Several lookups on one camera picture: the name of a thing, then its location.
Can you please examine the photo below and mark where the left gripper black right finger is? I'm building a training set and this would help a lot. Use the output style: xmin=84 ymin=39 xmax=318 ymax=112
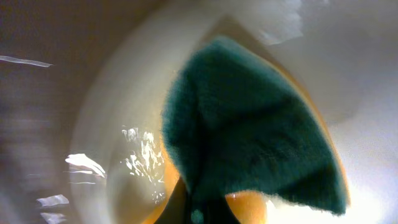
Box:
xmin=203 ymin=197 xmax=240 ymax=224

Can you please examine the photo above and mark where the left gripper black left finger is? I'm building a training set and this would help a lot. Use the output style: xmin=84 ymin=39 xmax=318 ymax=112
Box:
xmin=155 ymin=177 xmax=192 ymax=224

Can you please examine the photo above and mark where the green and yellow sponge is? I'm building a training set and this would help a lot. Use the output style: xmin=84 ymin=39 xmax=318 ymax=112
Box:
xmin=162 ymin=37 xmax=349 ymax=223

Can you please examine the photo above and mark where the pale green plate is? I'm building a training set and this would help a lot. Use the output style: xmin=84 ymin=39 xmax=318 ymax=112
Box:
xmin=67 ymin=0 xmax=397 ymax=223

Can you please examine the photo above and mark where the large dark serving tray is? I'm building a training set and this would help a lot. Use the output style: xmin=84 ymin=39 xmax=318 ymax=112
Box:
xmin=1 ymin=0 xmax=163 ymax=223

